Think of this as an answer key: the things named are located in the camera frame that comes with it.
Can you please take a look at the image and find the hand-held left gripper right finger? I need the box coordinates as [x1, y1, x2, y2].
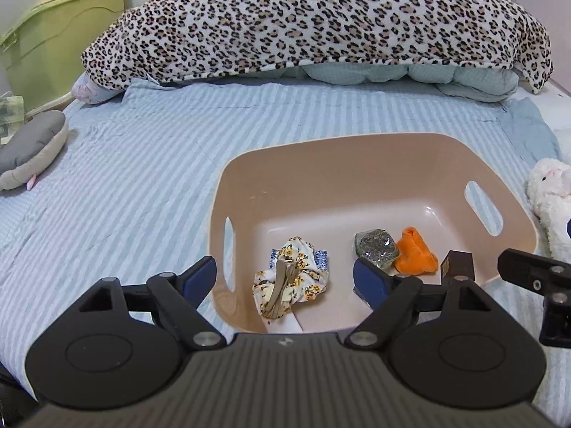
[344, 259, 491, 348]

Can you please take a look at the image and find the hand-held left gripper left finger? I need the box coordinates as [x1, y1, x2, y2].
[79, 256, 226, 351]

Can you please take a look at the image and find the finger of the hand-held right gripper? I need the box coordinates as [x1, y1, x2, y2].
[497, 248, 571, 346]

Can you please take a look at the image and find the clear bag of dried herbs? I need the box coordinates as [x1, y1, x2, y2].
[354, 229, 399, 270]

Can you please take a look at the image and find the orange fabric hair accessory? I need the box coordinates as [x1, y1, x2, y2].
[394, 227, 439, 275]

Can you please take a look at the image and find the blue and white patterned box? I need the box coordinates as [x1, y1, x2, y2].
[268, 250, 331, 272]

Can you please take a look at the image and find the floral fabric scrunchie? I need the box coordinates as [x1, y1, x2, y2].
[253, 236, 331, 317]

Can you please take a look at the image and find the black box with gold print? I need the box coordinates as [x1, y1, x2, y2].
[439, 250, 474, 286]

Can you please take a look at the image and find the plain white box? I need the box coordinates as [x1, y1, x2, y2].
[263, 310, 304, 334]

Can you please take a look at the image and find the beige plastic storage basket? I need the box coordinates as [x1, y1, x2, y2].
[209, 133, 537, 335]

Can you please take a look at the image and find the white fluffy plush toy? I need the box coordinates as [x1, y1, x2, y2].
[526, 158, 571, 264]

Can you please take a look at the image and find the blue striped bed sheet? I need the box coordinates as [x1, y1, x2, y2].
[0, 78, 571, 411]

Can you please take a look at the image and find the white bed sheet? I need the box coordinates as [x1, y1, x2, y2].
[533, 78, 571, 161]

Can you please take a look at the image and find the light green quilt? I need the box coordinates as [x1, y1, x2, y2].
[223, 63, 520, 104]

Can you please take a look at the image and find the grey plush toy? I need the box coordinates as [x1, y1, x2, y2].
[0, 111, 70, 192]

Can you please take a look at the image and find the pink pillow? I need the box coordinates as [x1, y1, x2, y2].
[71, 71, 130, 105]

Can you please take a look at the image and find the clear plastic bag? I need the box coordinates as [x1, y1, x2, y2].
[0, 93, 24, 146]

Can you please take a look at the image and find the leopard print blanket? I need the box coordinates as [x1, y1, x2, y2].
[81, 0, 555, 95]

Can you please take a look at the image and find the green plastic cabinet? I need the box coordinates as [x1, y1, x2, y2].
[0, 0, 126, 114]

